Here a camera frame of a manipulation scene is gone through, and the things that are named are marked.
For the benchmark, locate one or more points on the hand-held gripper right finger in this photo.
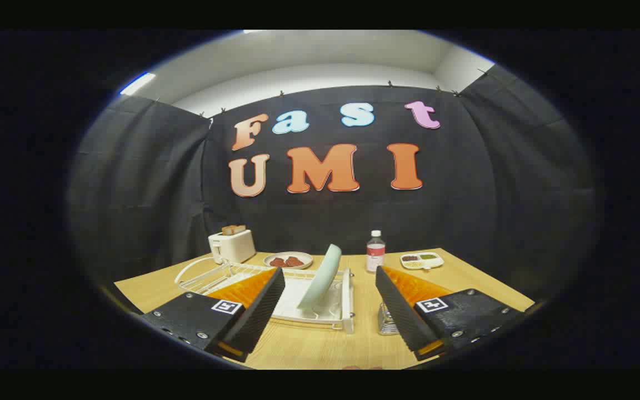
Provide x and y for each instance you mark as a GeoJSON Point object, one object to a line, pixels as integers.
{"type": "Point", "coordinates": [403, 316]}

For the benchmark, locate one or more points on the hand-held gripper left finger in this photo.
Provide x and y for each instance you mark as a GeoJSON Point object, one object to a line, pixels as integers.
{"type": "Point", "coordinates": [259, 316]}

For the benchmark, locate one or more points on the pale green plate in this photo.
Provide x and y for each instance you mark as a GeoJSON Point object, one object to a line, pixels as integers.
{"type": "Point", "coordinates": [323, 272]}

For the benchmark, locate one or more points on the white plate with meat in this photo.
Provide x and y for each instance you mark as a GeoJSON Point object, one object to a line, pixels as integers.
{"type": "Point", "coordinates": [306, 256]}

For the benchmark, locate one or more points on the white drip tray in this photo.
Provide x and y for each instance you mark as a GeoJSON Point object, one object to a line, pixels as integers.
{"type": "Point", "coordinates": [292, 300]}

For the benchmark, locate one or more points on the red meat slice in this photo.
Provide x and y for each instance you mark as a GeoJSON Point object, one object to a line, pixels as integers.
{"type": "Point", "coordinates": [294, 261]}
{"type": "Point", "coordinates": [277, 261]}

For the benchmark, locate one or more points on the white divided snack tray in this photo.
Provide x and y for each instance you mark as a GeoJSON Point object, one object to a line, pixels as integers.
{"type": "Point", "coordinates": [436, 261]}

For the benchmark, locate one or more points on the clear plastic bottle red label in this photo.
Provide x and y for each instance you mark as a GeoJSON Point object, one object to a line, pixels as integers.
{"type": "Point", "coordinates": [375, 255]}

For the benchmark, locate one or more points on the white toaster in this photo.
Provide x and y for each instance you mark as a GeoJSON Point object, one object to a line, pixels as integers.
{"type": "Point", "coordinates": [234, 247]}

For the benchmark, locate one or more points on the black backdrop cloth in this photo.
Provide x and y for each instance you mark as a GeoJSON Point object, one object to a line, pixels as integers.
{"type": "Point", "coordinates": [464, 194]}

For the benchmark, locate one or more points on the ceiling light panel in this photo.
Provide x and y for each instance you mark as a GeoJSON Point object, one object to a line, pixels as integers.
{"type": "Point", "coordinates": [137, 84]}

